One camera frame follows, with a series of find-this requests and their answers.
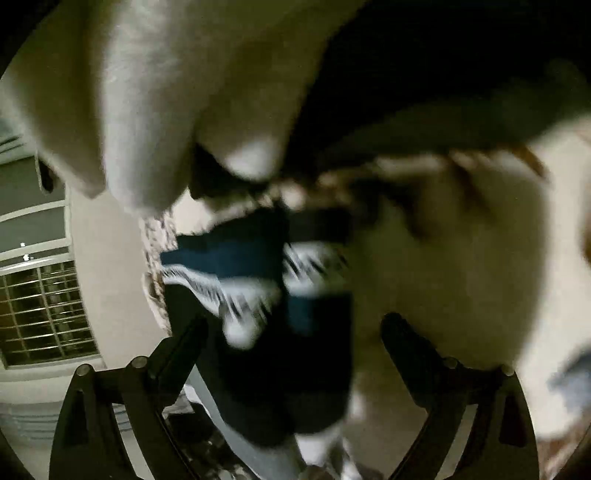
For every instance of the bed with floral sheet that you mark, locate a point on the bed with floral sheet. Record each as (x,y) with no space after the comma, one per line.
(461,254)

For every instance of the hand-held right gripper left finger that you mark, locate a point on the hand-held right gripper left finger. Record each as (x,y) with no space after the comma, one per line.
(182,357)

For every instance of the window with white frame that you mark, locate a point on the window with white frame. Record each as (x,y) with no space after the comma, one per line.
(41,314)

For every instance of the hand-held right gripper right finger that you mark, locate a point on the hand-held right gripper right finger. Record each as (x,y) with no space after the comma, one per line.
(406,357)

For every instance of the grey-blue cloth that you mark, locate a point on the grey-blue cloth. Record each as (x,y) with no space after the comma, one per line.
(258,454)

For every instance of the white garment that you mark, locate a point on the white garment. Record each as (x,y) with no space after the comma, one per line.
(161,92)

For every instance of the striped knit sweater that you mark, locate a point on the striped knit sweater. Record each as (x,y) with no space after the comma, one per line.
(249,258)

